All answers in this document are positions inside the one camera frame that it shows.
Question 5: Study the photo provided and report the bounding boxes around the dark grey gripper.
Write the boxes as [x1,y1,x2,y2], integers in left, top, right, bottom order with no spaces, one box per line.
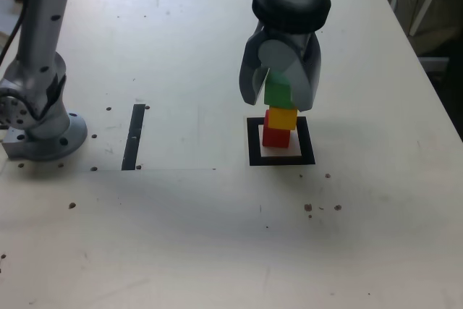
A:
[238,25,323,112]

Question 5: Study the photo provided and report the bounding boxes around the green cube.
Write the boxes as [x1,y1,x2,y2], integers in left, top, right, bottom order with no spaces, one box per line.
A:
[263,69,293,110]

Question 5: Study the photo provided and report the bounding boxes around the yellow cube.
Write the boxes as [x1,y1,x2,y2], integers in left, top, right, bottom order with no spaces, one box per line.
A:
[269,106,298,131]

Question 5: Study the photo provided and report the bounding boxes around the red cube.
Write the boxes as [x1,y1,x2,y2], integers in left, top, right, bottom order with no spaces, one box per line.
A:
[261,109,292,149]

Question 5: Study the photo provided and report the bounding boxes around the black tape square outline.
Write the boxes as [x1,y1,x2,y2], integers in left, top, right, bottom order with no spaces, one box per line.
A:
[247,116,316,166]

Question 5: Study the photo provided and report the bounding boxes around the black tape strip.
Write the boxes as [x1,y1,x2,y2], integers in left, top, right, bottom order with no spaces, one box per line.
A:
[121,103,145,172]

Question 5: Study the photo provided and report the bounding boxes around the grey metal rail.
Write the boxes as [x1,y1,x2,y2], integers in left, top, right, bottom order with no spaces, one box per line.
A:
[419,56,451,72]

